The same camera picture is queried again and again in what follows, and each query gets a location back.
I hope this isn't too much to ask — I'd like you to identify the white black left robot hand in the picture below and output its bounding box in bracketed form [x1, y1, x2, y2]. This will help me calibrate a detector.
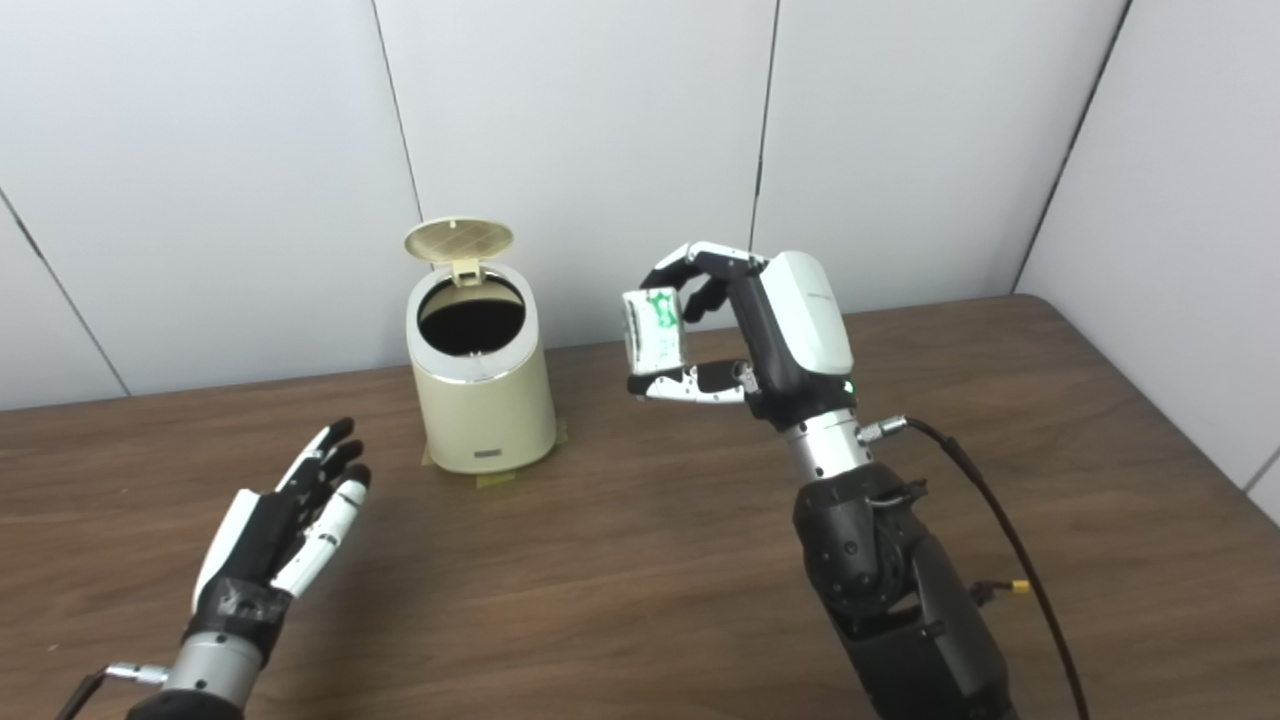
[185, 418, 372, 656]

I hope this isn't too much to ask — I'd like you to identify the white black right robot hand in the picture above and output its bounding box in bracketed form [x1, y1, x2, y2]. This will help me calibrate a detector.
[627, 241, 859, 431]

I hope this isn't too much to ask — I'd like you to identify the white green milk carton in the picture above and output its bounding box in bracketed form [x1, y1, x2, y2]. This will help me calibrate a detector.
[622, 286, 691, 376]

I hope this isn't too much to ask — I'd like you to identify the cream-colored bin body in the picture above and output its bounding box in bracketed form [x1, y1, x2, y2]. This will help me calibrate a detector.
[405, 262, 558, 475]

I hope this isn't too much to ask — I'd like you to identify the cream round bin lid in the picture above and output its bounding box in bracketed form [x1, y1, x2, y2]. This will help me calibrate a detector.
[404, 218, 515, 287]

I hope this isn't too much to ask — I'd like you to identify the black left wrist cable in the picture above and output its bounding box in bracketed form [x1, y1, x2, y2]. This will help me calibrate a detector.
[55, 662, 169, 720]

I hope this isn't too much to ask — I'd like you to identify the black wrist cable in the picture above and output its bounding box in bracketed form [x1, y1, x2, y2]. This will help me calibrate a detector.
[858, 416, 1091, 720]
[55, 662, 169, 720]

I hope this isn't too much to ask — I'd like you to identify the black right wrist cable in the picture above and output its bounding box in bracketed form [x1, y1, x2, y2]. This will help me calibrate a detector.
[858, 416, 1091, 720]

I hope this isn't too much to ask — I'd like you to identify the thin cable with yellow connector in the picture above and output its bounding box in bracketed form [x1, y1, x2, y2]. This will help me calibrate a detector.
[968, 577, 1032, 607]

